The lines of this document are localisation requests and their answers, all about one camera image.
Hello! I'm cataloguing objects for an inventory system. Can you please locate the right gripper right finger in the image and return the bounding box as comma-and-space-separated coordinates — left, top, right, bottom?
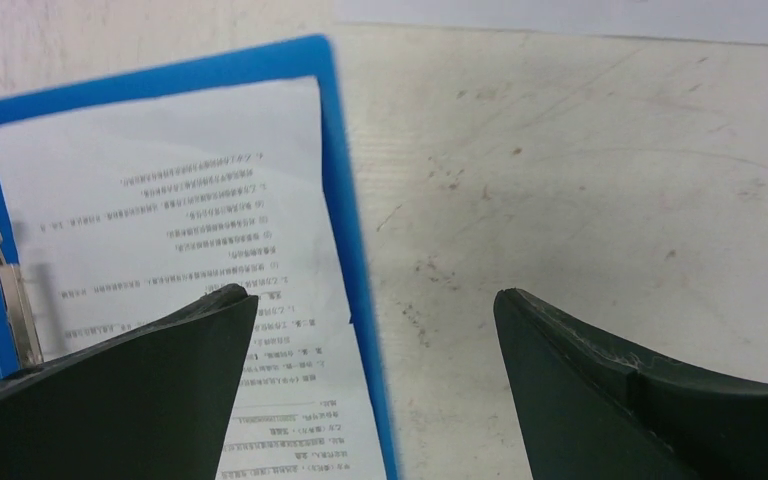
493, 289, 768, 479

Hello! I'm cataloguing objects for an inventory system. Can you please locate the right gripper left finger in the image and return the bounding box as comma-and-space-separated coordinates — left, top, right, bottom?
0, 284, 259, 479

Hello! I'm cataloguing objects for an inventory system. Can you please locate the blue plastic folder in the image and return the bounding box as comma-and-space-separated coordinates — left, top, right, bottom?
0, 35, 397, 479

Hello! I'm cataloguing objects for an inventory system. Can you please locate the metal folder clip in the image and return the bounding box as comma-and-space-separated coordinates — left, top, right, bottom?
0, 231, 44, 369

